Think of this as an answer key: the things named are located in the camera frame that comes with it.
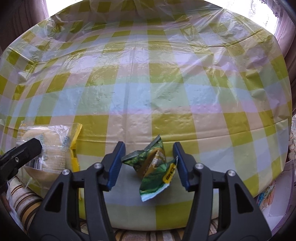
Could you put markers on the yellow edged cake packet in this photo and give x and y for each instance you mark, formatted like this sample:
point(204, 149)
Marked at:
point(58, 150)

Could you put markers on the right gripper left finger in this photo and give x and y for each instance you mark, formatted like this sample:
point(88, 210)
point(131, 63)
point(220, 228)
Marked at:
point(58, 215)

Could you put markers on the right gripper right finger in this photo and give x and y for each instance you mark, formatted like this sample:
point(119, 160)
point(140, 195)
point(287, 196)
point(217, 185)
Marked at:
point(239, 216)

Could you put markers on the purple storage box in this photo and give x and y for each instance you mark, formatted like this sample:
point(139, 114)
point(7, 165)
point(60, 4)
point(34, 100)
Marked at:
point(277, 201)

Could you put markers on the striped sofa cushion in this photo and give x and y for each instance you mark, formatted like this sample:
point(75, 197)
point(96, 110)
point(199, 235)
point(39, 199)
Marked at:
point(25, 203)

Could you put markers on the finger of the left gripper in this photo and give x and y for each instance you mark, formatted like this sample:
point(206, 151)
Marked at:
point(17, 157)

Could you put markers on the green candy wrapper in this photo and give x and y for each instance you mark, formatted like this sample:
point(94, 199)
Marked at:
point(152, 167)

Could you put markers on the brown curtain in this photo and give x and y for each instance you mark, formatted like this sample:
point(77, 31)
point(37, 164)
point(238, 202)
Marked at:
point(285, 31)

